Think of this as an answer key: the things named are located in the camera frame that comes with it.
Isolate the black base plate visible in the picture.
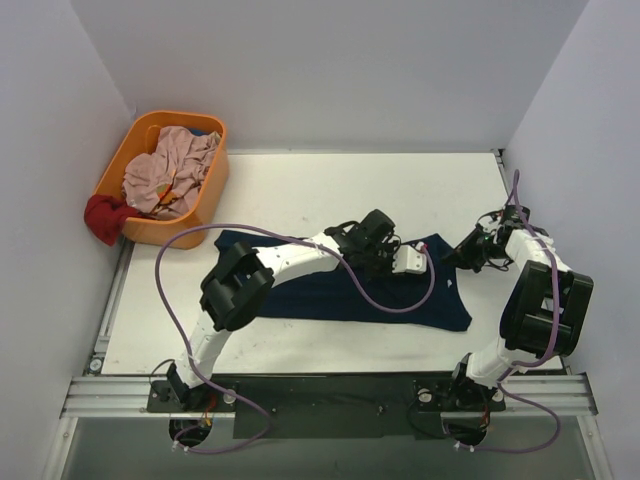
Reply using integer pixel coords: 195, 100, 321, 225
147, 372, 505, 446

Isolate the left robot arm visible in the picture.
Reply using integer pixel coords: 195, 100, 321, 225
167, 209, 400, 412

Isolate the black cable loop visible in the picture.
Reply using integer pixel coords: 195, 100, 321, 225
477, 209, 511, 274

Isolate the pink t shirt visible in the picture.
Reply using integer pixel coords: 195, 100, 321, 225
122, 126, 221, 220

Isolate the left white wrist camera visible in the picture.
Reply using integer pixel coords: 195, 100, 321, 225
392, 241, 428, 275

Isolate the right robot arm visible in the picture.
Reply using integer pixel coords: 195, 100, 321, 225
441, 205, 594, 409

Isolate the navy blue t shirt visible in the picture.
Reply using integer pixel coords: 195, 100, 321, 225
214, 228, 474, 334

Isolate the red t shirt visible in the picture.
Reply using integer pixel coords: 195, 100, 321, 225
84, 195, 141, 246

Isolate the aluminium frame rail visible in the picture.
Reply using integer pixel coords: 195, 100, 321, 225
61, 375, 598, 418

